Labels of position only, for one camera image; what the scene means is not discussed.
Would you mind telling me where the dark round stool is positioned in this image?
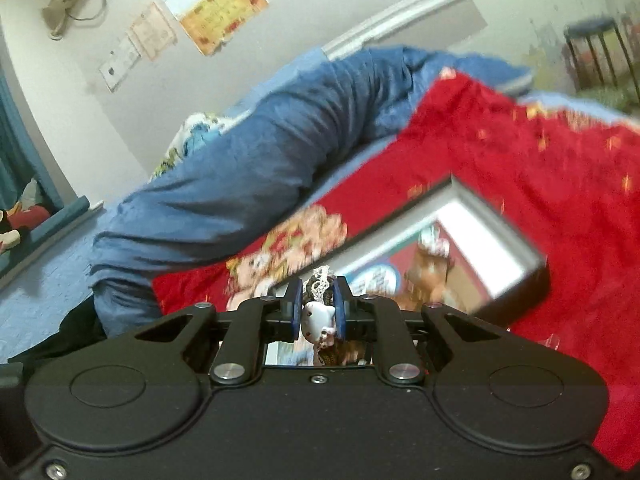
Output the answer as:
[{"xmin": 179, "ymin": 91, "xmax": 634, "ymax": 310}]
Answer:
[{"xmin": 564, "ymin": 17, "xmax": 634, "ymax": 96}]

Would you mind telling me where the blue quilt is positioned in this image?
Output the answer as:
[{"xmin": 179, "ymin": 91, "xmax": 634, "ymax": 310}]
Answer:
[{"xmin": 90, "ymin": 45, "xmax": 533, "ymax": 356}]

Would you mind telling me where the yellow and red wall calendar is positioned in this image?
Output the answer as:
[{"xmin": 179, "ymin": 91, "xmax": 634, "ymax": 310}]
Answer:
[{"xmin": 179, "ymin": 0, "xmax": 271, "ymax": 56}]

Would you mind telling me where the dark cloth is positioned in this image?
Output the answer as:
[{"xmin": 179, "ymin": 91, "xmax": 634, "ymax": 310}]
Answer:
[{"xmin": 7, "ymin": 302, "xmax": 109, "ymax": 367}]

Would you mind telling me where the mouse plush toy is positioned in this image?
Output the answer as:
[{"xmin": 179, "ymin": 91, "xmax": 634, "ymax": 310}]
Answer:
[{"xmin": 0, "ymin": 207, "xmax": 52, "ymax": 254}]

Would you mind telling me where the red bear-printed blanket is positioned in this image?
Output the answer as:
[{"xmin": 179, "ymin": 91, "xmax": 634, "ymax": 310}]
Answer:
[{"xmin": 152, "ymin": 67, "xmax": 640, "ymax": 472}]

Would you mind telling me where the teal wooden ledge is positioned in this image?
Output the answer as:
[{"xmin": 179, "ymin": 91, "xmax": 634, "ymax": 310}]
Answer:
[{"xmin": 0, "ymin": 195, "xmax": 104, "ymax": 287}]

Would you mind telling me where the white bed frame rail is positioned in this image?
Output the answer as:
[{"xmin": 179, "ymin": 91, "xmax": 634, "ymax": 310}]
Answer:
[{"xmin": 320, "ymin": 0, "xmax": 507, "ymax": 59}]

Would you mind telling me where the teal curtain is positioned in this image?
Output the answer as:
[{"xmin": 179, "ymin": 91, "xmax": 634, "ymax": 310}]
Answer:
[{"xmin": 0, "ymin": 75, "xmax": 67, "ymax": 211}]

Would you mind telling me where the black cardboard box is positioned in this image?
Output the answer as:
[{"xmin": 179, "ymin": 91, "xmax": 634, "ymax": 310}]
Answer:
[{"xmin": 265, "ymin": 172, "xmax": 552, "ymax": 367}]

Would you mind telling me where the printed textbook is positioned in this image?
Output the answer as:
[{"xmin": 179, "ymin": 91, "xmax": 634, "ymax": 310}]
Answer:
[{"xmin": 345, "ymin": 225, "xmax": 496, "ymax": 312}]

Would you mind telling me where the brown scrunchie with white lace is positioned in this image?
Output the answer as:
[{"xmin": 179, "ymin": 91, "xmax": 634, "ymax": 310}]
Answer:
[{"xmin": 300, "ymin": 265, "xmax": 352, "ymax": 367}]

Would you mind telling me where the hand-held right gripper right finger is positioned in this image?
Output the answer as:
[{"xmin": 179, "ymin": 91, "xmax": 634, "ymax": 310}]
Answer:
[{"xmin": 332, "ymin": 276, "xmax": 506, "ymax": 386}]

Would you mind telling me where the light blue bed sheet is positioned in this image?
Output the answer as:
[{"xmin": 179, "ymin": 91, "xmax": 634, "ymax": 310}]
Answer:
[{"xmin": 0, "ymin": 47, "xmax": 640, "ymax": 361}]

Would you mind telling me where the patterned pillow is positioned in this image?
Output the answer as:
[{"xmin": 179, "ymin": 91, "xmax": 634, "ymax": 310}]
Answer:
[{"xmin": 149, "ymin": 112, "xmax": 242, "ymax": 182}]

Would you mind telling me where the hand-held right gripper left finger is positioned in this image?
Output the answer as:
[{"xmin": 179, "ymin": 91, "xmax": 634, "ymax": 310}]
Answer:
[{"xmin": 135, "ymin": 280, "xmax": 303, "ymax": 386}]

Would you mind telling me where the air conditioner power cable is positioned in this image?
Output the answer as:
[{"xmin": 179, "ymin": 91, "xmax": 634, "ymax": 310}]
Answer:
[{"xmin": 70, "ymin": 0, "xmax": 115, "ymax": 23}]

